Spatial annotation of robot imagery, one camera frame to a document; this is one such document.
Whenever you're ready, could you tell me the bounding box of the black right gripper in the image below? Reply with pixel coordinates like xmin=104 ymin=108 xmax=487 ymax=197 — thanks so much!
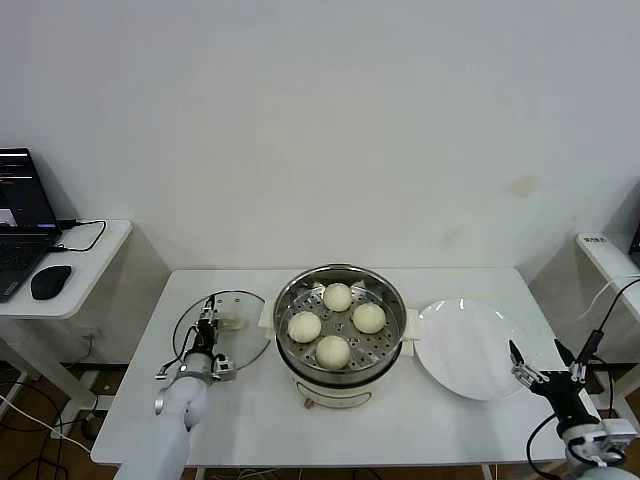
xmin=507 ymin=338 xmax=601 ymax=427

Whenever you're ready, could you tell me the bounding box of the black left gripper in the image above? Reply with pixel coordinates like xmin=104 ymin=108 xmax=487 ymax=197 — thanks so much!
xmin=194 ymin=293 xmax=221 ymax=358

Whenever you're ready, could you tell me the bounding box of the glass lid with cream handle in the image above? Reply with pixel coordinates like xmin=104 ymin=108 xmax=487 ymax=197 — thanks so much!
xmin=172 ymin=288 xmax=268 ymax=375

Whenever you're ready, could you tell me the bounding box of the white steamed baozi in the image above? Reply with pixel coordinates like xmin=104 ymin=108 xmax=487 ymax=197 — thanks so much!
xmin=287 ymin=310 xmax=322 ymax=344
xmin=315 ymin=335 xmax=351 ymax=371
xmin=322 ymin=282 xmax=353 ymax=313
xmin=352 ymin=302 xmax=386 ymax=335

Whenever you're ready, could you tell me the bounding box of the perforated steel steamer basket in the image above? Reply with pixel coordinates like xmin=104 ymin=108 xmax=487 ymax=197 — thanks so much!
xmin=273 ymin=263 xmax=409 ymax=384

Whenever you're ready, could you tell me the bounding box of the white round plate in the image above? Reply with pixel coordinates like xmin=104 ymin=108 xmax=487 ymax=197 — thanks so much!
xmin=415 ymin=297 xmax=534 ymax=402

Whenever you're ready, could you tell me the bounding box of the white side table with laptop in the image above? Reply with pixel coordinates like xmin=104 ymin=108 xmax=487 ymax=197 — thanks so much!
xmin=0 ymin=217 xmax=135 ymax=416

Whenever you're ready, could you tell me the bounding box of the cream electric cooker base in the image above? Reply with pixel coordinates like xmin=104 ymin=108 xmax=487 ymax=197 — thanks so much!
xmin=258 ymin=299 xmax=422 ymax=411

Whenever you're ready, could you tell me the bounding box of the black computer mouse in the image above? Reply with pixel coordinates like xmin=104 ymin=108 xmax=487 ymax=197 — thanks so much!
xmin=30 ymin=263 xmax=74 ymax=300

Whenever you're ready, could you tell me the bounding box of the black laptop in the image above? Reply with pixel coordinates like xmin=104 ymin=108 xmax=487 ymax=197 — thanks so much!
xmin=0 ymin=147 xmax=65 ymax=303

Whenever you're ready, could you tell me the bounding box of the black cable with adapter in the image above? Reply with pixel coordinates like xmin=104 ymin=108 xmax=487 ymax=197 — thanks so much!
xmin=574 ymin=279 xmax=640 ymax=371

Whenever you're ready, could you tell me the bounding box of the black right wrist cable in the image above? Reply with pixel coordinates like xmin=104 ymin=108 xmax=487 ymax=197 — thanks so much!
xmin=525 ymin=417 xmax=566 ymax=480

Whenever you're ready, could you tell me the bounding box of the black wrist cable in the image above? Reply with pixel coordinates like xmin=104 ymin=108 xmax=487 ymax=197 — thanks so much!
xmin=153 ymin=324 xmax=201 ymax=382
xmin=525 ymin=417 xmax=566 ymax=480

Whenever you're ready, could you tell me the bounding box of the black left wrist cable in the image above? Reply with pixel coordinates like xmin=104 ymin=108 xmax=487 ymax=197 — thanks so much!
xmin=153 ymin=324 xmax=201 ymax=382

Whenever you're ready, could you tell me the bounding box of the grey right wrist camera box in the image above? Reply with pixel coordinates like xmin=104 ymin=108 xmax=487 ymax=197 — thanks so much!
xmin=597 ymin=418 xmax=636 ymax=451

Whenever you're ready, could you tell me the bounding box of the black laptop cable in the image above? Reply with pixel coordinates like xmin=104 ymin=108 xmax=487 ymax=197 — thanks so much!
xmin=48 ymin=217 xmax=108 ymax=252

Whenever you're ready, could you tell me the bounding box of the white floor cable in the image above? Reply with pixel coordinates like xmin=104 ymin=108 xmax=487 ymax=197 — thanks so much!
xmin=0 ymin=392 xmax=96 ymax=456

